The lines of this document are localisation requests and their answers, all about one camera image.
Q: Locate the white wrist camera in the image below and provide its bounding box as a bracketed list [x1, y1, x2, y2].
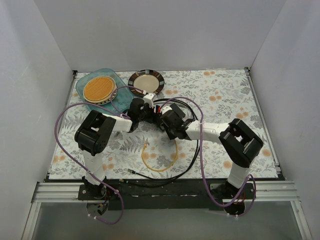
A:
[142, 92, 157, 108]
[160, 103, 181, 115]

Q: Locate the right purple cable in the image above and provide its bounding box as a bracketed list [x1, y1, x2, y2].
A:
[161, 96, 257, 217]

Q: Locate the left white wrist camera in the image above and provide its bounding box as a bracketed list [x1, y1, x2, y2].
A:
[142, 92, 157, 108]

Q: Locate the dark rimmed ceramic plate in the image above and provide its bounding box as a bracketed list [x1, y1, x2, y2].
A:
[127, 69, 165, 97]

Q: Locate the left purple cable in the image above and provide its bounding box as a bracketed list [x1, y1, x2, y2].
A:
[54, 85, 151, 225]

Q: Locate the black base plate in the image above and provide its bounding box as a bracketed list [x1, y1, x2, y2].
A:
[77, 179, 254, 211]

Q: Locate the floral tablecloth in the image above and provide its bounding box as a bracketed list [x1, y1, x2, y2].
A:
[48, 69, 278, 180]

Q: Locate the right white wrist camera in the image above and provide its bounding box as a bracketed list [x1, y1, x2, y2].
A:
[160, 103, 181, 115]

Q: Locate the aluminium frame rail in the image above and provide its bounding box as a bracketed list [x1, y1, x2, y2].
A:
[32, 179, 300, 203]

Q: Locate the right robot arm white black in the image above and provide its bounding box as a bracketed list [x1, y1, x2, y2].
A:
[160, 107, 264, 199]

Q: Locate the orange woven round plate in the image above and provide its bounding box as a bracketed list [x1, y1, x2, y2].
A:
[83, 76, 117, 103]

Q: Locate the purple cable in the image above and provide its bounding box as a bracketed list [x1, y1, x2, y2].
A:
[54, 85, 151, 225]
[161, 96, 257, 217]

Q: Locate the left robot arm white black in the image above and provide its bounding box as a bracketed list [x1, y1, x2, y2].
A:
[74, 98, 160, 200]

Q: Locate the yellow ethernet cable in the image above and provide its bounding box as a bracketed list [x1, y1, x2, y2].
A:
[141, 139, 180, 173]

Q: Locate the black cable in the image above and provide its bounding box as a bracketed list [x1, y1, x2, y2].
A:
[127, 98, 204, 181]

